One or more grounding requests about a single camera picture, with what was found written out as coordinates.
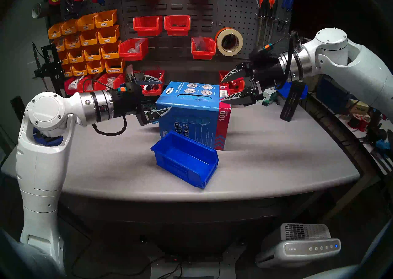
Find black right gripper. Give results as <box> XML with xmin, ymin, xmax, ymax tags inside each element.
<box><xmin>220</xmin><ymin>62</ymin><xmax>285</xmax><ymax>107</ymax></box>

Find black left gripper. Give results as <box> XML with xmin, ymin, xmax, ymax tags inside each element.
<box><xmin>112</xmin><ymin>72</ymin><xmax>173</xmax><ymax>127</ymax></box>

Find blue shop towel box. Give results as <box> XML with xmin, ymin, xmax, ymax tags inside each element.
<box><xmin>156</xmin><ymin>81</ymin><xmax>232</xmax><ymax>150</ymax></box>

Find blue towel stack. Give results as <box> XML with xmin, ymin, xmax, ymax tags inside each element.
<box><xmin>177</xmin><ymin>94</ymin><xmax>215</xmax><ymax>126</ymax></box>

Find green white Kimtech wipes box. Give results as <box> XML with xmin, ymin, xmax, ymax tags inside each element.
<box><xmin>263</xmin><ymin>88</ymin><xmax>280</xmax><ymax>106</ymax></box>

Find cream masking tape roll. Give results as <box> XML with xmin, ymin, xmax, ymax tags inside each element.
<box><xmin>216</xmin><ymin>27</ymin><xmax>244</xmax><ymax>57</ymax></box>

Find blue plastic storage bin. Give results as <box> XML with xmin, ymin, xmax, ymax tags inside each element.
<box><xmin>150</xmin><ymin>131</ymin><xmax>219</xmax><ymax>189</ymax></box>
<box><xmin>276</xmin><ymin>81</ymin><xmax>308</xmax><ymax>99</ymax></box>

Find black perforated pegboard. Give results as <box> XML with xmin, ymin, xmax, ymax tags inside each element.
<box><xmin>46</xmin><ymin>0</ymin><xmax>123</xmax><ymax>76</ymax></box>
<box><xmin>216</xmin><ymin>0</ymin><xmax>303</xmax><ymax>64</ymax></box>

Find dark blue storage crate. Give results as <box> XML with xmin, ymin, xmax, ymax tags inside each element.
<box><xmin>316</xmin><ymin>77</ymin><xmax>347</xmax><ymax>110</ymax></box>

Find black metal stand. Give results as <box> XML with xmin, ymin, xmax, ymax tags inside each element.
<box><xmin>32</xmin><ymin>42</ymin><xmax>68</xmax><ymax>98</ymax></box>

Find blue bar clamp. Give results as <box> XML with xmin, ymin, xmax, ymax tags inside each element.
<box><xmin>33</xmin><ymin>128</ymin><xmax>63</xmax><ymax>147</ymax></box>

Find small cardboard box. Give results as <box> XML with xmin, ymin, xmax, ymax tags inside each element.
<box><xmin>347</xmin><ymin>100</ymin><xmax>370</xmax><ymax>116</ymax></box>

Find black power strip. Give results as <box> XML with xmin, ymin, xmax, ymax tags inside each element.
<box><xmin>164</xmin><ymin>254</ymin><xmax>223</xmax><ymax>265</ymax></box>

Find white air purifier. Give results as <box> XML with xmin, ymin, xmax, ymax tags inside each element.
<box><xmin>255</xmin><ymin>223</ymin><xmax>342</xmax><ymax>269</ymax></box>

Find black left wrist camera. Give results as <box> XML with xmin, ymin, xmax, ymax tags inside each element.
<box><xmin>116</xmin><ymin>82</ymin><xmax>142</xmax><ymax>96</ymax></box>

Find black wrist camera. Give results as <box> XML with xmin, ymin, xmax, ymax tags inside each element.
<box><xmin>116</xmin><ymin>82</ymin><xmax>142</xmax><ymax>96</ymax></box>
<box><xmin>249</xmin><ymin>47</ymin><xmax>274</xmax><ymax>65</ymax></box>

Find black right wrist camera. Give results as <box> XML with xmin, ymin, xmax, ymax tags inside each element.
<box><xmin>249</xmin><ymin>47</ymin><xmax>274</xmax><ymax>65</ymax></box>

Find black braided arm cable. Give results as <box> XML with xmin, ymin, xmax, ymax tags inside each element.
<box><xmin>284</xmin><ymin>31</ymin><xmax>298</xmax><ymax>81</ymax></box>
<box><xmin>91</xmin><ymin>114</ymin><xmax>128</xmax><ymax>136</ymax></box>

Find metal hook rail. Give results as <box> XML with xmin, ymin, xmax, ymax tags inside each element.
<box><xmin>256</xmin><ymin>18</ymin><xmax>290</xmax><ymax>25</ymax></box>

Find orange handled screwdrivers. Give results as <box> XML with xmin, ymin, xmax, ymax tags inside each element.
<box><xmin>253</xmin><ymin>0</ymin><xmax>265</xmax><ymax>49</ymax></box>
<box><xmin>264</xmin><ymin>0</ymin><xmax>277</xmax><ymax>47</ymax></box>

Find black louvered wall panel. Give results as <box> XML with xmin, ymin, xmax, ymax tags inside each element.
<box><xmin>118</xmin><ymin>0</ymin><xmax>220</xmax><ymax>64</ymax></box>

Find grey duct tape roll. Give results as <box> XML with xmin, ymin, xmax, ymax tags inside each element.
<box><xmin>31</xmin><ymin>2</ymin><xmax>49</xmax><ymax>19</ymax></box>

